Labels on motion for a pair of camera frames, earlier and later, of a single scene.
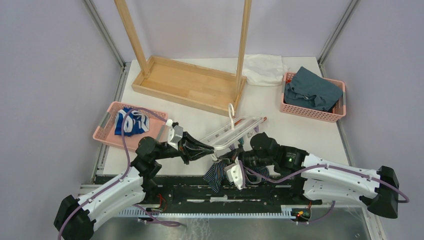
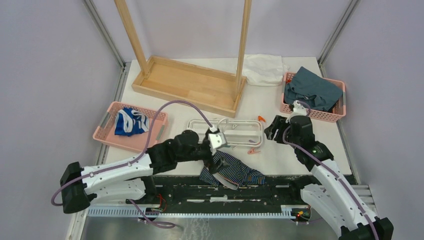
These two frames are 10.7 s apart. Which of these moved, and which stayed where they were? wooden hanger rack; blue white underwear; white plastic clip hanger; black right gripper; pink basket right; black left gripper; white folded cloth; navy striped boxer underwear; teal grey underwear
Moved: navy striped boxer underwear; white plastic clip hanger; black left gripper; black right gripper
Stayed: white folded cloth; pink basket right; wooden hanger rack; teal grey underwear; blue white underwear
